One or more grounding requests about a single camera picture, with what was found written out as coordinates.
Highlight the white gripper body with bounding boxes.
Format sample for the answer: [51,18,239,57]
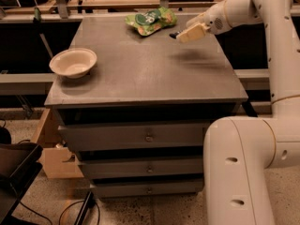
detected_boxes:
[203,0,262,35]

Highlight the dark blue rxbar wrapper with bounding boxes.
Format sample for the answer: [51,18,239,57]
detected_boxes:
[169,31,182,38]

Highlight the green snack bag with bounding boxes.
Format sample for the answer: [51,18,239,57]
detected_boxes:
[125,7,177,37]

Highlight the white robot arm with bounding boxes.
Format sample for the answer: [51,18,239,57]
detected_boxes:
[175,0,300,225]

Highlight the white paper bowl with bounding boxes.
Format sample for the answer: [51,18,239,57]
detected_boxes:
[49,48,98,79]

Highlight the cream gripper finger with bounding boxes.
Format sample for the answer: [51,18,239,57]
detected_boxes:
[186,13,205,27]
[176,22,210,43]

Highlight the black tray stand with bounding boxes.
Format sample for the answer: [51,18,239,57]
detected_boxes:
[0,142,43,225]

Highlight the top grey drawer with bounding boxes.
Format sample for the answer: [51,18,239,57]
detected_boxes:
[58,121,209,152]

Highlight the middle grey drawer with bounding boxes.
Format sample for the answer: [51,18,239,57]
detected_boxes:
[79,156,203,179]

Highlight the black floor cable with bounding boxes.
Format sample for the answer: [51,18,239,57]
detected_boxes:
[19,199,101,225]

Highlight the wooden box on floor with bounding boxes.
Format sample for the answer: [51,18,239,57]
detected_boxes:
[31,109,83,179]

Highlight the grey drawer cabinet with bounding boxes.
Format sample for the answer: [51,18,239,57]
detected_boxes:
[45,15,248,186]

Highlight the grey drawer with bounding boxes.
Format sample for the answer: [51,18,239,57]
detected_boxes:
[79,156,203,179]
[58,121,209,152]
[90,177,203,199]

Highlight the bottom grey drawer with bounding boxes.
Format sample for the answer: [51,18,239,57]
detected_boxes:
[90,177,203,199]

